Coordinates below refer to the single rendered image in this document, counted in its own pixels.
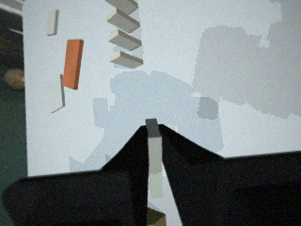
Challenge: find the orange flat slab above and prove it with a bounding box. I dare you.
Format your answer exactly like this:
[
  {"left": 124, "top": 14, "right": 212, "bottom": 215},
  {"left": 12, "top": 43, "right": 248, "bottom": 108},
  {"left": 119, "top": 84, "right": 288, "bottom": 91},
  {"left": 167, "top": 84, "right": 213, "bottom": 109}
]
[{"left": 62, "top": 40, "right": 84, "bottom": 90}]

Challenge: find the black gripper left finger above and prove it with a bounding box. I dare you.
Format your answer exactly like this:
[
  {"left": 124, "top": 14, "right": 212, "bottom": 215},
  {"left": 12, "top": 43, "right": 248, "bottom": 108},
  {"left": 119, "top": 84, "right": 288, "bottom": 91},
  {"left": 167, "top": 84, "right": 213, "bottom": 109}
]
[{"left": 1, "top": 125, "right": 150, "bottom": 226}]

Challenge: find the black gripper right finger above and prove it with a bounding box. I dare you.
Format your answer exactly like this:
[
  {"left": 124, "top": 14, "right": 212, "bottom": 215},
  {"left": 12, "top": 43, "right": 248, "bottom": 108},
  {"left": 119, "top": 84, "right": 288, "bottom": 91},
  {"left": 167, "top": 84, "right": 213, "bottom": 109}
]
[{"left": 158, "top": 124, "right": 301, "bottom": 226}]

